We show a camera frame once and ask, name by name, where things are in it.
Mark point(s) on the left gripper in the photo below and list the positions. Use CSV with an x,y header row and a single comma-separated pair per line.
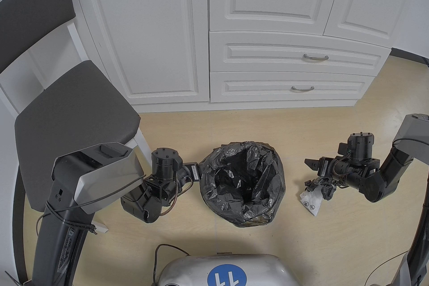
x,y
192,174

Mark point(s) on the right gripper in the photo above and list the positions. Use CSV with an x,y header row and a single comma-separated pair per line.
x,y
333,169

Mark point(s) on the black plastic bag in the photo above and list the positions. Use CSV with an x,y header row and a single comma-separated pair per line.
x,y
234,177

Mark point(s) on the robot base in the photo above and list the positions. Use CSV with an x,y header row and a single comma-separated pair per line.
x,y
187,273

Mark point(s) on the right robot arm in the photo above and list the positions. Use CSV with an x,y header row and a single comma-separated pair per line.
x,y
388,170

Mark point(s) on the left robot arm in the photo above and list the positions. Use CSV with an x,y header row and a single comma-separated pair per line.
x,y
100,174

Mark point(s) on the crumpled black plastic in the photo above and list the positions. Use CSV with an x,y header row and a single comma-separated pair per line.
x,y
318,189

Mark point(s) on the crumpled white printed paper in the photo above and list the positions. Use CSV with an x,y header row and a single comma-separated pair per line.
x,y
311,204

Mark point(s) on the white chair dark grey seat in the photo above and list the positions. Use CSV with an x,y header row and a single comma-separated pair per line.
x,y
77,110

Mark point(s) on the white wardrobe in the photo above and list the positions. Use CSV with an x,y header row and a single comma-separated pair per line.
x,y
150,26

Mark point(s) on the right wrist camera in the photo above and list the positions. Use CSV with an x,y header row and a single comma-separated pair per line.
x,y
343,149

